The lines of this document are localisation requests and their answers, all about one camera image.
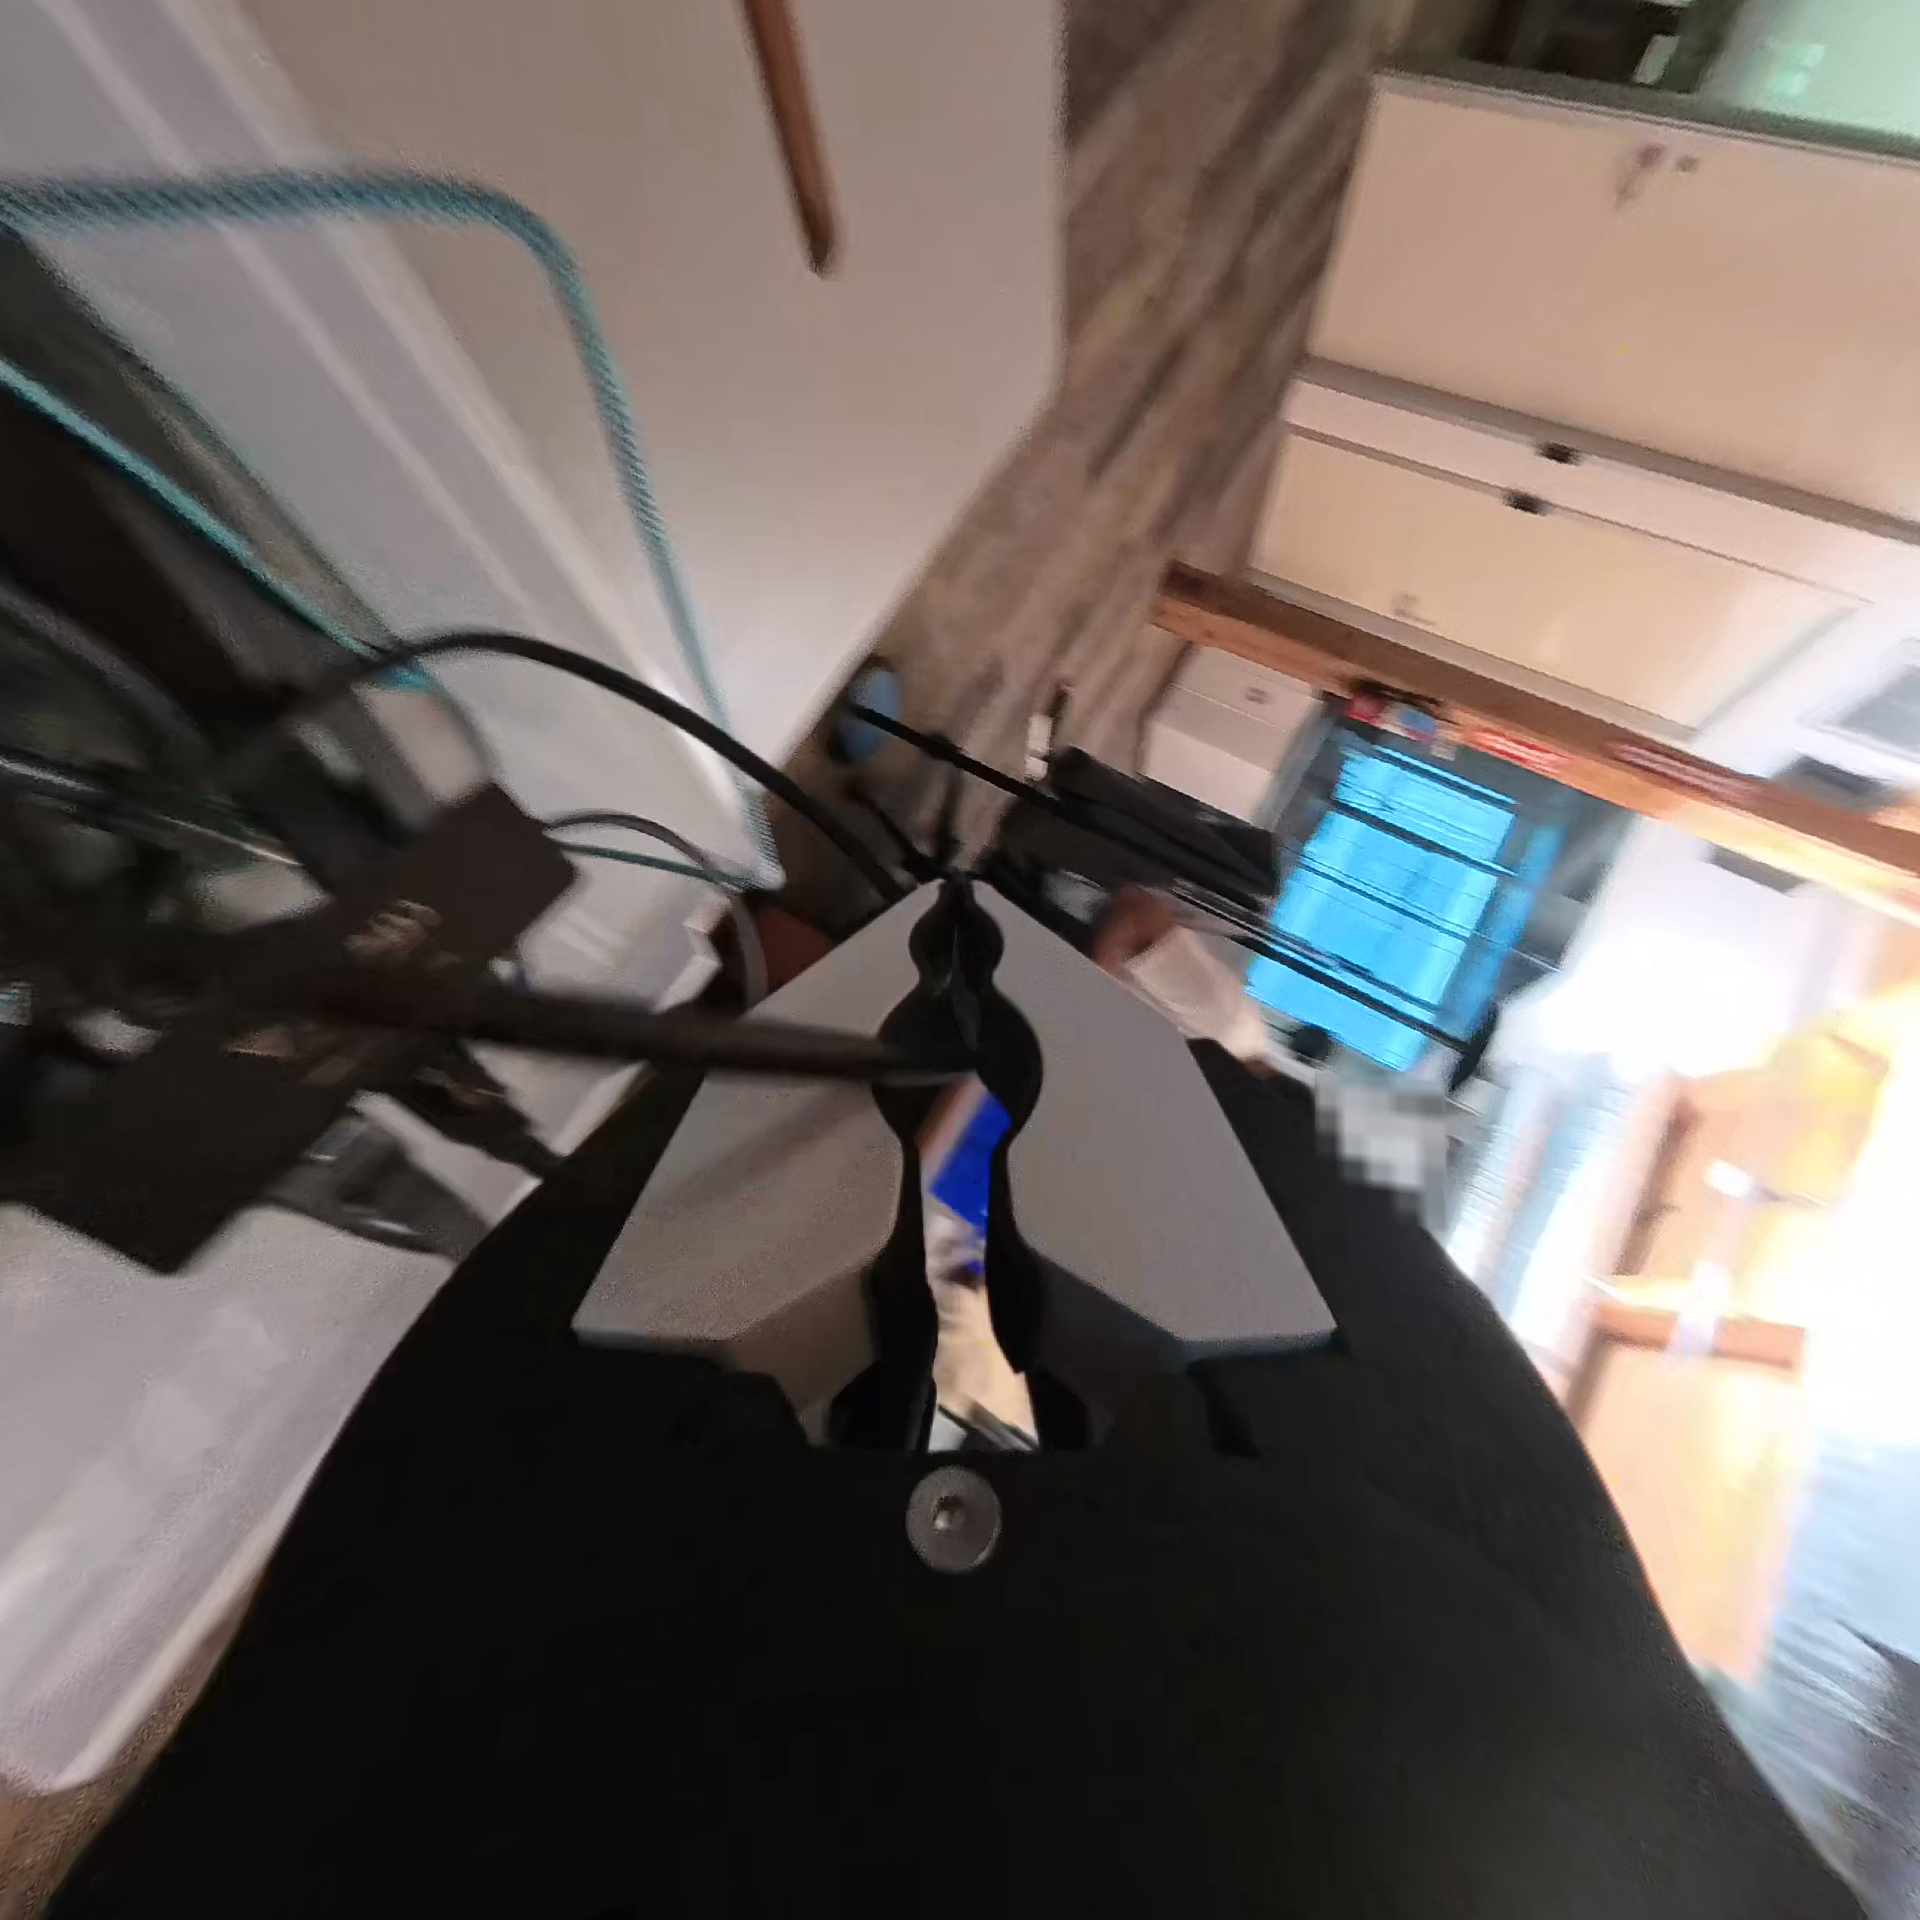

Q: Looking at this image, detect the paned window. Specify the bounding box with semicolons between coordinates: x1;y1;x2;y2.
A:
1245;733;1576;1074

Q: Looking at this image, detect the dark hanging jacket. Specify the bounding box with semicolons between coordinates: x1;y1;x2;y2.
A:
989;751;1285;916

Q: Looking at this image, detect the beige door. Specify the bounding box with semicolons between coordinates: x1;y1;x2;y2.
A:
1313;74;1920;535
1250;428;1878;739

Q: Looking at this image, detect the black usb hub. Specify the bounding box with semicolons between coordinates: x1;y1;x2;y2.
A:
0;784;586;1275

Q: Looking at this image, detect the wooden post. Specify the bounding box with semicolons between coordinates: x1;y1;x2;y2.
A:
1157;560;1920;888

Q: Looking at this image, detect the wall vent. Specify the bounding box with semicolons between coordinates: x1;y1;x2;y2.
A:
1799;647;1920;751

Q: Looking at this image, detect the white cabinet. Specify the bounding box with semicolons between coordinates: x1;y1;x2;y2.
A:
1157;658;1324;821

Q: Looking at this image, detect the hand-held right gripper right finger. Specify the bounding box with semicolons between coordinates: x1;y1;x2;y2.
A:
960;884;1339;1454

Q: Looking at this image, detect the thin black cable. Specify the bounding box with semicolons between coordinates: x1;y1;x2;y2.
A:
345;629;940;901

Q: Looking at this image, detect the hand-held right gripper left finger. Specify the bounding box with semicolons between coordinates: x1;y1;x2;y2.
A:
573;881;954;1445

